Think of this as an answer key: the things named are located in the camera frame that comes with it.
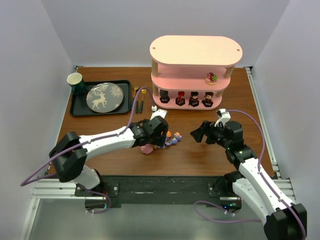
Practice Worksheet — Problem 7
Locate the grey deer plate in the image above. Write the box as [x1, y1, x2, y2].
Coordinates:
[86, 82, 124, 114]

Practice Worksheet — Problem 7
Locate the red head figurine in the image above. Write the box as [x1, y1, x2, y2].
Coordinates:
[175, 91, 186, 107]

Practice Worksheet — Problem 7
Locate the brown-haired red figurine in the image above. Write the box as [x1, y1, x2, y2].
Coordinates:
[201, 92, 214, 108]

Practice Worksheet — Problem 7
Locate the pink three-tier shelf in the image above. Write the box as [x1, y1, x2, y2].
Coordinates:
[149, 35, 243, 110]

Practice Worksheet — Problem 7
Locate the black rectangular tray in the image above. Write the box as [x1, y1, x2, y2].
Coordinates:
[70, 79, 131, 117]

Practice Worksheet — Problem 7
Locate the gold knife green handle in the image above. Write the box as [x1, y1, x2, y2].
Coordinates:
[135, 94, 139, 114]

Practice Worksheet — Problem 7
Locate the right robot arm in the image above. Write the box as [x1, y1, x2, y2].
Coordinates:
[190, 121, 307, 240]

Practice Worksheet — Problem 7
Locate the gold spoon green handle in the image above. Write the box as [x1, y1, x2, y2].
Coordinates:
[130, 85, 140, 110]

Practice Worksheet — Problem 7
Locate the purple bear toy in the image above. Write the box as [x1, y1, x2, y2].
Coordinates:
[166, 132, 182, 146]

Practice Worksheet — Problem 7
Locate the pink donut toy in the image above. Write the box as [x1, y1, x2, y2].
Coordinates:
[205, 72, 218, 86]

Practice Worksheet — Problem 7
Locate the purple octopus orange hat toy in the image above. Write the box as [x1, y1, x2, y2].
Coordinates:
[162, 131, 172, 149]

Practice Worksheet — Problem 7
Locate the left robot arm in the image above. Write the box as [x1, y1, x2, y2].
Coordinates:
[49, 115, 169, 190]

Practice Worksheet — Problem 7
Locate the dark green cup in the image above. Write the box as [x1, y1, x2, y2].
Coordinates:
[66, 72, 87, 95]

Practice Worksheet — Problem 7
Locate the black-haired ninja figurine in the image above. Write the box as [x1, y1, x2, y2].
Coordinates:
[188, 91, 199, 107]

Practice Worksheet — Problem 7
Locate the aluminium frame rail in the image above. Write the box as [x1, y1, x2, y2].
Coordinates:
[18, 177, 86, 240]

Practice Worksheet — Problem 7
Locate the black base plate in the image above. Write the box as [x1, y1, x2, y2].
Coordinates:
[74, 175, 251, 210]

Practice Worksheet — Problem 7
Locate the gold fork green handle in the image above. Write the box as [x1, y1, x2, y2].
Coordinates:
[138, 88, 147, 114]

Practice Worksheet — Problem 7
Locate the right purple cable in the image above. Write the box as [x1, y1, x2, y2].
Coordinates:
[193, 109, 307, 240]

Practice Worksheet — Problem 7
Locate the black helmet figurine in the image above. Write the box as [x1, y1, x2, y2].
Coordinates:
[159, 89, 170, 104]

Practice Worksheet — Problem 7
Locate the pink bunny toy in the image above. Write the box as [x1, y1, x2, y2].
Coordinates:
[140, 144, 154, 155]

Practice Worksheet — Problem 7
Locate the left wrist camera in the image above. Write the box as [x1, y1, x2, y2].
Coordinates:
[150, 105, 168, 120]

